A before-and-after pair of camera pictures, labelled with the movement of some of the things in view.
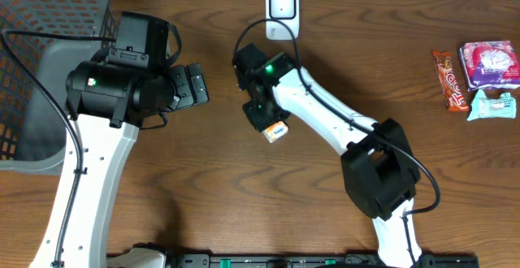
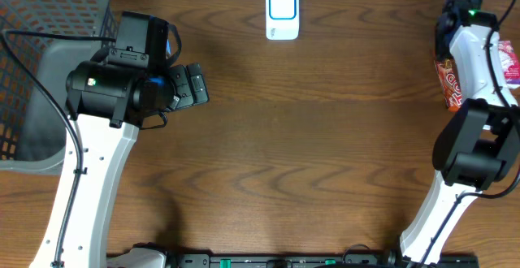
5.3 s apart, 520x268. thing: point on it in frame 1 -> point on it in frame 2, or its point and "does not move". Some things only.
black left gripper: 179,84 does not move
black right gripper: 258,121 -> 443,51
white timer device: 282,2 does not move
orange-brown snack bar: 452,90 does not move
